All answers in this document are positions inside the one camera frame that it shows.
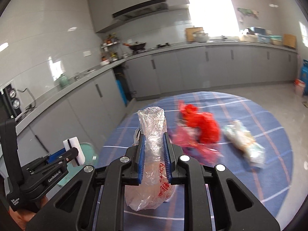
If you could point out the teal plastic basket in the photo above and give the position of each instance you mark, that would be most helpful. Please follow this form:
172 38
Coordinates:
276 40

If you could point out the metal spice rack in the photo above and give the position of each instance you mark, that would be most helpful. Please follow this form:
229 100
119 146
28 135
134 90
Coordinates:
109 46

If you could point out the white sponge block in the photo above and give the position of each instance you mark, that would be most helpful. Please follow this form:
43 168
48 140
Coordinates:
76 155

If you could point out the wooden cutting board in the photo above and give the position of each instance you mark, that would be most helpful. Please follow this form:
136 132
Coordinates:
190 31

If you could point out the green ceramic teapot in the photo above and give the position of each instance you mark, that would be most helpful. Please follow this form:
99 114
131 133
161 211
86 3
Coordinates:
63 81

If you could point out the person's left hand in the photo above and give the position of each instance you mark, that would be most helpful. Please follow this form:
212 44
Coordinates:
21 217

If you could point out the metal pot on counter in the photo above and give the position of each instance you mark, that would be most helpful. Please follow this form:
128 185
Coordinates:
200 37

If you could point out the white wrapper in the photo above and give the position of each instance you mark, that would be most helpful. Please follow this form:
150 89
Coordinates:
243 140

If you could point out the blue plaid tablecloth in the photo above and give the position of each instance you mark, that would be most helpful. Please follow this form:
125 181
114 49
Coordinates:
269 183

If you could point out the black range hood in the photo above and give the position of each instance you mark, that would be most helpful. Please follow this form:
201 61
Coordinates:
139 10

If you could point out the clear plastic bag red print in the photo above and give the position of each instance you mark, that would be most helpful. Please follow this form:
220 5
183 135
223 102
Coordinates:
154 188

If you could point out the white bucket red lid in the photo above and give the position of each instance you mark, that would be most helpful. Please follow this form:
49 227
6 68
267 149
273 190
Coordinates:
299 87

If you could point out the teal trash bin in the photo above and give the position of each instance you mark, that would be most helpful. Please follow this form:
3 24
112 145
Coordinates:
90 153

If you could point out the grey lower kitchen cabinets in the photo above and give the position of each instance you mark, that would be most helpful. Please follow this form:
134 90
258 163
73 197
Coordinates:
91 108

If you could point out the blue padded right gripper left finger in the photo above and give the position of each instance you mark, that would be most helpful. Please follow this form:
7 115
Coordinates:
134 173

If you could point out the black white microwave oven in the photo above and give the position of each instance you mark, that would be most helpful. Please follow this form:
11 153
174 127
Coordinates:
10 103

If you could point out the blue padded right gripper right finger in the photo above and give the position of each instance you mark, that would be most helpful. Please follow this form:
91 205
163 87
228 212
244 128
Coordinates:
172 152

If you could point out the gas stove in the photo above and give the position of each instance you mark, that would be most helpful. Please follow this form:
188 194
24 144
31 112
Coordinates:
165 45

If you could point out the blue gas cylinder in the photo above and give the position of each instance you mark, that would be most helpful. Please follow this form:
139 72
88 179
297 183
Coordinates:
304 72

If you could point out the black wok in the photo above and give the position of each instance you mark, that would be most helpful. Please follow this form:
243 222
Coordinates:
136 46

